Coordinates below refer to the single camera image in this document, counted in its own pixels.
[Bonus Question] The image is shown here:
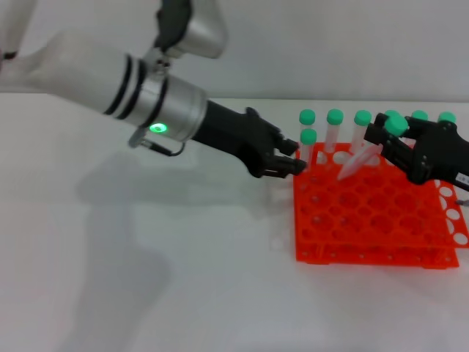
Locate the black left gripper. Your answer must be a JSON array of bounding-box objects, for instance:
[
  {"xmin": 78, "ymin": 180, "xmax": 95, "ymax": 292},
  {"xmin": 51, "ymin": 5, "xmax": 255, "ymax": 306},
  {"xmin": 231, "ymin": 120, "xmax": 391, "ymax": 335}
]
[{"xmin": 191, "ymin": 99, "xmax": 308, "ymax": 180}]

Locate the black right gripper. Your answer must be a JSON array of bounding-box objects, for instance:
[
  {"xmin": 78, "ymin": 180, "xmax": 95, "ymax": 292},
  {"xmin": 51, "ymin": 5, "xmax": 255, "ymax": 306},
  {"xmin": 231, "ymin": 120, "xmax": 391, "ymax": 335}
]
[{"xmin": 363, "ymin": 112, "xmax": 469, "ymax": 191}]

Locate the green-capped tube with red label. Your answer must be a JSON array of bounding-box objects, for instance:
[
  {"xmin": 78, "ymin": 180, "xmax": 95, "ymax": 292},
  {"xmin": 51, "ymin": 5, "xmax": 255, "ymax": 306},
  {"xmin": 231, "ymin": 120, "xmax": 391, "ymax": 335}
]
[{"xmin": 336, "ymin": 114, "xmax": 410, "ymax": 181}]

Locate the orange test tube rack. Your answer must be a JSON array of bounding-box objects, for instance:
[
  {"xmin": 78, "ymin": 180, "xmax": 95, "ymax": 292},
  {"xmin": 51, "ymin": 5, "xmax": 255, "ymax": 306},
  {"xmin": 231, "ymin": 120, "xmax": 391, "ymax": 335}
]
[{"xmin": 292, "ymin": 141, "xmax": 469, "ymax": 271}]

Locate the left arm cable with plug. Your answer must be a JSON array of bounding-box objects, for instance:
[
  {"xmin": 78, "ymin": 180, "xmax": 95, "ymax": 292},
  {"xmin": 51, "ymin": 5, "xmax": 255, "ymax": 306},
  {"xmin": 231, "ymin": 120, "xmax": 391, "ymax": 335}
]
[{"xmin": 128, "ymin": 126, "xmax": 186, "ymax": 157}]

